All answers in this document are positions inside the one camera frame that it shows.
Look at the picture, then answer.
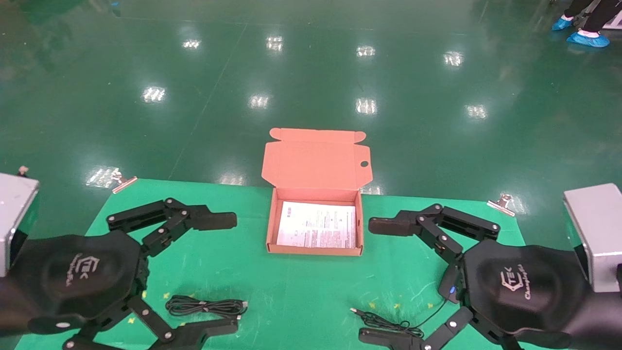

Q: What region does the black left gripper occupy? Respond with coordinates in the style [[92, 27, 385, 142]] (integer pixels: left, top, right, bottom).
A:
[[0, 231, 239, 350]]

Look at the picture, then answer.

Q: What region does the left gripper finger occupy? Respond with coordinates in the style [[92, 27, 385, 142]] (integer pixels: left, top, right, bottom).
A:
[[107, 198, 237, 258]]

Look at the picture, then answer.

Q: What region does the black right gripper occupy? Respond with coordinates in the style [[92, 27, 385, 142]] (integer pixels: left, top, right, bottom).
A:
[[359, 242, 622, 350]]

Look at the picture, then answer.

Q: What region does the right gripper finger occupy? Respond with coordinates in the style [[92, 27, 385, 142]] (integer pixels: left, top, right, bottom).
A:
[[368, 203, 501, 265]]

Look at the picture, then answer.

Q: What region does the black data cable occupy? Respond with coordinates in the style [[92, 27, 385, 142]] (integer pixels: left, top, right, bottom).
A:
[[165, 295, 249, 321]]

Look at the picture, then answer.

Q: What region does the open brown cardboard box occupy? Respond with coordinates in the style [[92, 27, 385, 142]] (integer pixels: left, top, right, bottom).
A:
[[261, 128, 373, 257]]

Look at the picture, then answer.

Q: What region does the white printed paper sheet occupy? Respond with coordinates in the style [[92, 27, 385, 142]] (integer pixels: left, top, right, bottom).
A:
[[276, 201, 357, 249]]

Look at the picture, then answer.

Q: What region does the metal binder clip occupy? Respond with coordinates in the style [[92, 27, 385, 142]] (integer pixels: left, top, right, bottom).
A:
[[487, 194, 516, 217], [111, 170, 138, 194]]

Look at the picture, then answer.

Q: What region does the green table mat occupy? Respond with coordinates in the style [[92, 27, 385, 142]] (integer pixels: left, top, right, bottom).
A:
[[15, 178, 569, 350]]

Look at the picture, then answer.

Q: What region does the person's black trouser leg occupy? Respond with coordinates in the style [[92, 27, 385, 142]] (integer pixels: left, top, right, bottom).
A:
[[583, 0, 622, 34], [564, 0, 591, 20]]

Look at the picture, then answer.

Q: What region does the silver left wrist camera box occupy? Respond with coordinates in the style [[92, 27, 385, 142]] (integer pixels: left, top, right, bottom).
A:
[[0, 168, 40, 278]]

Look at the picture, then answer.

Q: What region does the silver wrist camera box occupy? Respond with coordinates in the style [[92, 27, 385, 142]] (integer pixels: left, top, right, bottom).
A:
[[0, 168, 40, 278], [564, 183, 622, 293]]

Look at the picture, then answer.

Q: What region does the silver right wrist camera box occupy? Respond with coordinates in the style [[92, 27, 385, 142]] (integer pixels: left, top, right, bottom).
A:
[[564, 183, 622, 293]]

